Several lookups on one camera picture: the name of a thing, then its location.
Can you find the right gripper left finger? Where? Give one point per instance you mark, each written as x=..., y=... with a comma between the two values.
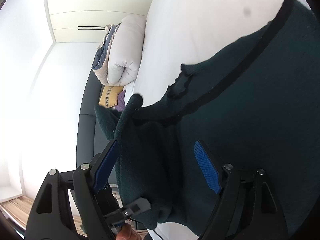
x=51, y=216

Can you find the folded beige duvet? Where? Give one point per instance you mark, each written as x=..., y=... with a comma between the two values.
x=117, y=60

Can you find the white wardrobe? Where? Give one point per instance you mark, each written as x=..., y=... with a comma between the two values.
x=85, y=20

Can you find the yellow patterned cushion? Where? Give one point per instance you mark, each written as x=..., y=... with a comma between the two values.
x=109, y=96

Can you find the purple patterned cushion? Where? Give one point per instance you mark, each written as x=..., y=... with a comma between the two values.
x=120, y=106

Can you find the dark green knit sweater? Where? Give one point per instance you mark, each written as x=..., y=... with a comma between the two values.
x=255, y=104

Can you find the white bed sheet mattress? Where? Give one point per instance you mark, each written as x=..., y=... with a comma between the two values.
x=188, y=32

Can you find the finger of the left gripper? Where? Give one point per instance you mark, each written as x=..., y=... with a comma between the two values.
x=137, y=207

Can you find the dark grey upholstered headboard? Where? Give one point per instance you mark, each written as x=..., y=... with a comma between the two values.
x=90, y=138

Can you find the person's left hand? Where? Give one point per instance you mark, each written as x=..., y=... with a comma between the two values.
x=127, y=233

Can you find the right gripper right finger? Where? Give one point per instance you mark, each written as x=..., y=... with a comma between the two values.
x=247, y=206

